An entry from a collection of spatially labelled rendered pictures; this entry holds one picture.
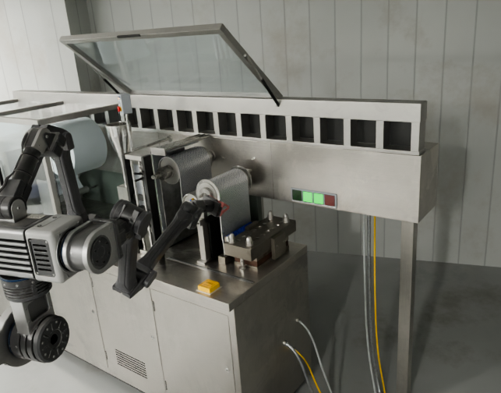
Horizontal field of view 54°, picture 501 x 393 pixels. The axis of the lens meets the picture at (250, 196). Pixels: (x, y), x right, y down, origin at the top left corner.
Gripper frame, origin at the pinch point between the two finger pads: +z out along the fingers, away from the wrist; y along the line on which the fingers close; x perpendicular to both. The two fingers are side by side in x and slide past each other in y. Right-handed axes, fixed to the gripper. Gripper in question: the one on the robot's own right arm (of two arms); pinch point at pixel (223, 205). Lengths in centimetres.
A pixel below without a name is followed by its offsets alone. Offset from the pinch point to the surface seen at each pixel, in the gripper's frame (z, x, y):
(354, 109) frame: 27, 58, 34
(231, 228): 15.1, -14.2, -3.7
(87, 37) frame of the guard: -27, 53, -92
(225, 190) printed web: 8.1, 4.1, -7.8
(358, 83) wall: 191, 74, -58
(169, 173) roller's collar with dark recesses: -3.7, 2.4, -35.6
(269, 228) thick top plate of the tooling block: 30.1, -10.1, 8.1
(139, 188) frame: -9, -10, -48
